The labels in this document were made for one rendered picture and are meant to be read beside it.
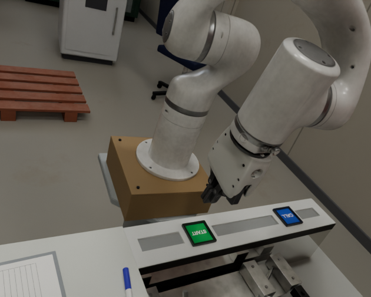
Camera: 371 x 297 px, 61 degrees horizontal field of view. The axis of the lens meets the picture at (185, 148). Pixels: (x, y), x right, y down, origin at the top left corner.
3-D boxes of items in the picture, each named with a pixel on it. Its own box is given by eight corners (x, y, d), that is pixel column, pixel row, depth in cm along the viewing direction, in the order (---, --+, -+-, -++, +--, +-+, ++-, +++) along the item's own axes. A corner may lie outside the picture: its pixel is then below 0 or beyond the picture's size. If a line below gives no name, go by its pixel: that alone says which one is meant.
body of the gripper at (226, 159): (288, 158, 50) (252, 198, 57) (257, 113, 55) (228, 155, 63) (251, 160, 46) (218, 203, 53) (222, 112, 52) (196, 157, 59)
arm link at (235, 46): (161, 89, 86) (188, -3, 74) (222, 102, 93) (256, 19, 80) (168, 112, 77) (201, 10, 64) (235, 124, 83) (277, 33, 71)
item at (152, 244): (311, 256, 90) (337, 223, 83) (123, 312, 62) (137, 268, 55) (289, 231, 97) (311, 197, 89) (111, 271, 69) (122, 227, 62)
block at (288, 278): (297, 289, 71) (303, 281, 70) (286, 293, 70) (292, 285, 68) (275, 260, 77) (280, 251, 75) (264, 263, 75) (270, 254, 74)
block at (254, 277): (271, 299, 67) (277, 290, 66) (258, 303, 66) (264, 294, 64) (249, 267, 73) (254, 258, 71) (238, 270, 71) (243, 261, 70)
